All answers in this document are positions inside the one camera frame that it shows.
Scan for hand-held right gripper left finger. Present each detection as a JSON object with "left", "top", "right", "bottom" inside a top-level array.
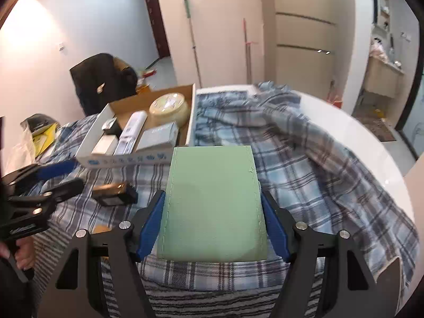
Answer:
[{"left": 39, "top": 189, "right": 166, "bottom": 318}]

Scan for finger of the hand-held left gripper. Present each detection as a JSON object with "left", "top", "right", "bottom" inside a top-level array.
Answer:
[
  {"left": 9, "top": 178, "right": 85, "bottom": 213},
  {"left": 3, "top": 158, "right": 79, "bottom": 190}
]

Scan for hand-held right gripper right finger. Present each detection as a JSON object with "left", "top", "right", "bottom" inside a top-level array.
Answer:
[{"left": 261, "top": 190, "right": 385, "bottom": 318}]

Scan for small white box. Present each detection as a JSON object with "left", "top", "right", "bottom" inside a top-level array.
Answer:
[{"left": 92, "top": 135, "right": 119, "bottom": 155}]

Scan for cardboard box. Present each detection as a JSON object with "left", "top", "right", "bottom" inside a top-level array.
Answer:
[{"left": 76, "top": 84, "right": 197, "bottom": 172}]

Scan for person's left hand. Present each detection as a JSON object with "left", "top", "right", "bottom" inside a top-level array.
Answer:
[{"left": 0, "top": 238, "right": 36, "bottom": 270}]

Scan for yellow bag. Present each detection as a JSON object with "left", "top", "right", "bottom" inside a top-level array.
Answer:
[{"left": 31, "top": 122, "right": 60, "bottom": 156}]

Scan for black case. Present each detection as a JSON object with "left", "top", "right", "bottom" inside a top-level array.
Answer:
[{"left": 92, "top": 182, "right": 139, "bottom": 206}]

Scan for grey bag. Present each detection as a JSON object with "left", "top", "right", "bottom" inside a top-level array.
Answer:
[{"left": 20, "top": 113, "right": 59, "bottom": 133}]

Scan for small black box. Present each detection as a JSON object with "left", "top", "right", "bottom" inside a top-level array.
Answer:
[{"left": 101, "top": 117, "right": 122, "bottom": 136}]

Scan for blue plaid shirt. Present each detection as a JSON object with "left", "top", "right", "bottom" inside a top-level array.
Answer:
[{"left": 33, "top": 81, "right": 421, "bottom": 318}]

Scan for white tube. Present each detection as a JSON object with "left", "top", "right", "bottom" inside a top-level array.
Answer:
[{"left": 113, "top": 111, "right": 148, "bottom": 156}]

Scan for grey box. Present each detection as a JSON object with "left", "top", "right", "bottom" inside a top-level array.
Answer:
[{"left": 136, "top": 121, "right": 179, "bottom": 151}]

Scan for grey striped cloth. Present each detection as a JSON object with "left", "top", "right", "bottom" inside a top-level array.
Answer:
[{"left": 33, "top": 225, "right": 325, "bottom": 318}]

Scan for black coat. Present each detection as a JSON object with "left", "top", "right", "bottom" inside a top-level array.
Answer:
[{"left": 69, "top": 53, "right": 138, "bottom": 116}]

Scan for round cream tin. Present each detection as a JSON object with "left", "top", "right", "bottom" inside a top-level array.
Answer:
[{"left": 149, "top": 93, "right": 189, "bottom": 127}]

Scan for chair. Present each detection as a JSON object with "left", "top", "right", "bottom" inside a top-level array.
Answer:
[{"left": 114, "top": 58, "right": 138, "bottom": 75}]

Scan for patterned floor mat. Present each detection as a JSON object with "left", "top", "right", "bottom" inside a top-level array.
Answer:
[{"left": 354, "top": 114, "right": 396, "bottom": 142}]

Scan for red box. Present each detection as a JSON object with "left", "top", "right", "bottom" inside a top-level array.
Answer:
[{"left": 326, "top": 79, "right": 344, "bottom": 107}]

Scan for dark brown door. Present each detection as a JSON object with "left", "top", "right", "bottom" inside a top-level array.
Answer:
[{"left": 143, "top": 0, "right": 171, "bottom": 60}]

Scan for beige cabinet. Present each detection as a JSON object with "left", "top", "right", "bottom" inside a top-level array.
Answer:
[{"left": 363, "top": 56, "right": 406, "bottom": 99}]

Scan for grey handled mop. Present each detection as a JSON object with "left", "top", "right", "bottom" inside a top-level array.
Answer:
[{"left": 184, "top": 0, "right": 202, "bottom": 88}]

